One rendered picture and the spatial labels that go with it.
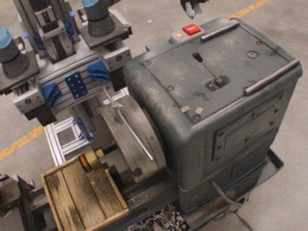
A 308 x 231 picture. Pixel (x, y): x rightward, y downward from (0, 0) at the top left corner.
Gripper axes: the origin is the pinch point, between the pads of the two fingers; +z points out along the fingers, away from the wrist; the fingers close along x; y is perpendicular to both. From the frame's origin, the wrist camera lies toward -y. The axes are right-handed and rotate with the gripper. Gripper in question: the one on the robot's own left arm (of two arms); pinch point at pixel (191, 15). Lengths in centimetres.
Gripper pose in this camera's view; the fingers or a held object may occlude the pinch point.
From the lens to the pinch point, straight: 113.8
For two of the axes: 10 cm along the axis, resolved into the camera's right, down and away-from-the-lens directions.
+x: 8.7, -4.5, 2.2
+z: 1.3, 6.2, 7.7
